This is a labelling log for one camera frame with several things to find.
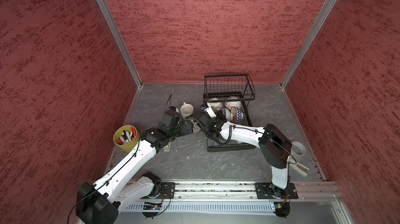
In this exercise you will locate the teal line pattern bowl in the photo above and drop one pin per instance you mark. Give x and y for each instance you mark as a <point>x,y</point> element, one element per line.
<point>227,114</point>

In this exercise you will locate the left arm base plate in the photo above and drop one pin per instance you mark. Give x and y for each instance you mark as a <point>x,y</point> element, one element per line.
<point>165,188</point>

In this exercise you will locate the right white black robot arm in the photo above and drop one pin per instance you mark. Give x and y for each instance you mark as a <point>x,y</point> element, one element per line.
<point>274,145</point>

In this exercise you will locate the orange pattern bowl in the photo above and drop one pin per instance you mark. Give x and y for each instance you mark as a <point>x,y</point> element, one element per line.
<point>237,115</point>

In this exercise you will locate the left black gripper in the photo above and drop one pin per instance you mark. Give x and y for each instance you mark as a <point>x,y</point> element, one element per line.
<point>183,131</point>

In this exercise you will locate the aluminium front rail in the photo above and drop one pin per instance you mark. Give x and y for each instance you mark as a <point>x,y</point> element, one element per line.
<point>323,191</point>

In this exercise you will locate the black wire dish rack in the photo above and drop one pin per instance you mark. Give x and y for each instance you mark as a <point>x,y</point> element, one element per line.
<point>230,94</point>

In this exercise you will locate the pink striped bowl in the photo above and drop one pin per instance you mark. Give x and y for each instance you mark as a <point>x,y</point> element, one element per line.
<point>214,103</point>

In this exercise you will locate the blue triangle pattern bowl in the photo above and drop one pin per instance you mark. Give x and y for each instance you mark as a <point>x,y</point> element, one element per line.
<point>233,102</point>

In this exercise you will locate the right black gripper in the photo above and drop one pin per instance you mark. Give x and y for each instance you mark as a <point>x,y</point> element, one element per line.
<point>220,115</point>

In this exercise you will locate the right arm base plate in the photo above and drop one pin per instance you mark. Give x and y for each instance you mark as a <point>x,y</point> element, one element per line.
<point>266,190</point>

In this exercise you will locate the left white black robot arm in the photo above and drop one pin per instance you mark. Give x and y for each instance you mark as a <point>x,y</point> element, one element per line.
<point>100,203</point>

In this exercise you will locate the white ceramic mug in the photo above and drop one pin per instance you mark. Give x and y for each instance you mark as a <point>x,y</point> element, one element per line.
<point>186,109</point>

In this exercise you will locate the grey tape roll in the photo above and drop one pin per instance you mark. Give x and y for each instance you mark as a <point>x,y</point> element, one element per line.
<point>298,149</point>

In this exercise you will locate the yellow cup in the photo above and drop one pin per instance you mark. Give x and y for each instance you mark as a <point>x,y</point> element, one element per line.
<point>128,147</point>

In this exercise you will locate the markers in yellow cup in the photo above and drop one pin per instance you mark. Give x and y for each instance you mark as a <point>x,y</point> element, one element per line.
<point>125,135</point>

